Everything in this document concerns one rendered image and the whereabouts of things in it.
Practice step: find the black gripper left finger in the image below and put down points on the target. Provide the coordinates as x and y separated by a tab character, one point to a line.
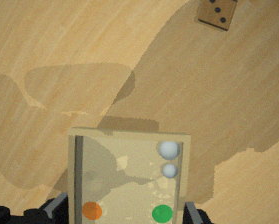
56	208

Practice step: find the tan wooden domino tile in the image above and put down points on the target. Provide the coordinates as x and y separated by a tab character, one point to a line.
217	13

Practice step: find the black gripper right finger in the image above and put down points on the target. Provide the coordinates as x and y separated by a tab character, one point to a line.
191	215

